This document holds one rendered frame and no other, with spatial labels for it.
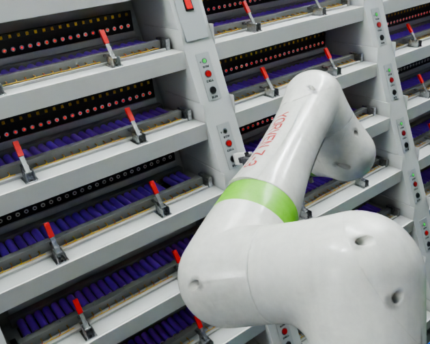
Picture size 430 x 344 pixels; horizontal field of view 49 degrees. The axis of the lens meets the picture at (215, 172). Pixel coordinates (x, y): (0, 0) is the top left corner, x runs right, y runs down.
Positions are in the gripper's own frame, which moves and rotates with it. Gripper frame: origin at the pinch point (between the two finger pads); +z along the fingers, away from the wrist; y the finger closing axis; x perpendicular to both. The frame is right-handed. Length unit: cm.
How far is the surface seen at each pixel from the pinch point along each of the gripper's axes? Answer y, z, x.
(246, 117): 8.4, 5.6, 9.0
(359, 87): 65, 14, 4
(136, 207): -27.3, 11.5, -3.5
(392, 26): 100, 22, 21
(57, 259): -50, 5, -6
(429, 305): 65, 6, -79
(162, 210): -23.7, 4.9, -5.2
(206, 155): -4.7, 9.6, 2.8
